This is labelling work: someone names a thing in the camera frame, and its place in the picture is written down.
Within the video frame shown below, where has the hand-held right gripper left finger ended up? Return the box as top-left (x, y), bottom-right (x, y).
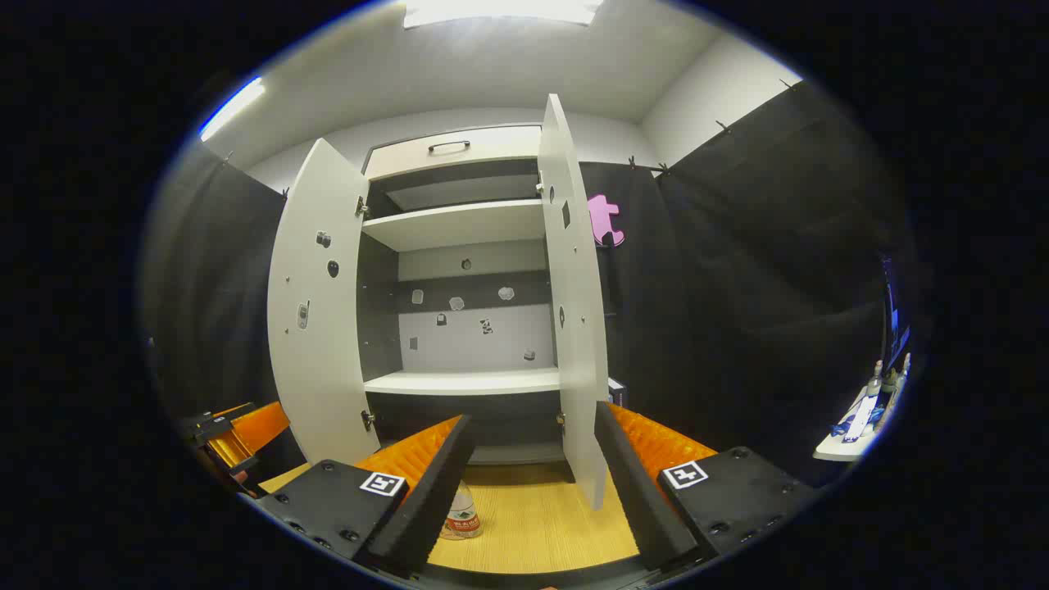
top-left (256, 414), bottom-right (478, 579)

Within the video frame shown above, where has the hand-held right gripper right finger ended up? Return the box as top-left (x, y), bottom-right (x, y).
top-left (593, 400), bottom-right (822, 574)

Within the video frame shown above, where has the clear plastic water bottle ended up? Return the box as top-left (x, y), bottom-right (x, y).
top-left (440, 481), bottom-right (483, 541)

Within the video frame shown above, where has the white cabinet door camera sticker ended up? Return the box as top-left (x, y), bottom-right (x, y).
top-left (267, 138), bottom-right (382, 468)

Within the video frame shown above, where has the white cabinet door headphone sticker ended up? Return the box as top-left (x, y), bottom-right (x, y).
top-left (537, 93), bottom-right (611, 511)

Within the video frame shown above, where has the white cabinet shelf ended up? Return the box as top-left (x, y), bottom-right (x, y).
top-left (365, 369), bottom-right (562, 397)
top-left (362, 199), bottom-right (547, 252)

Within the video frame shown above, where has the grey white cabinet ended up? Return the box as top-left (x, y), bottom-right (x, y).
top-left (358, 125), bottom-right (576, 468)

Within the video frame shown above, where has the white side table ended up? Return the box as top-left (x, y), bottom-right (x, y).
top-left (814, 385), bottom-right (902, 462)

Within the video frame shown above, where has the blue white packet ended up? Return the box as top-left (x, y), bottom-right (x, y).
top-left (832, 396), bottom-right (884, 443)

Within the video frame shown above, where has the ceiling light panel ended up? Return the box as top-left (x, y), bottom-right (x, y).
top-left (199, 76), bottom-right (267, 142)
top-left (402, 0), bottom-right (605, 30)

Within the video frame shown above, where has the white cabinet drawer front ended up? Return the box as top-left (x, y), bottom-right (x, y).
top-left (365, 125), bottom-right (543, 181)

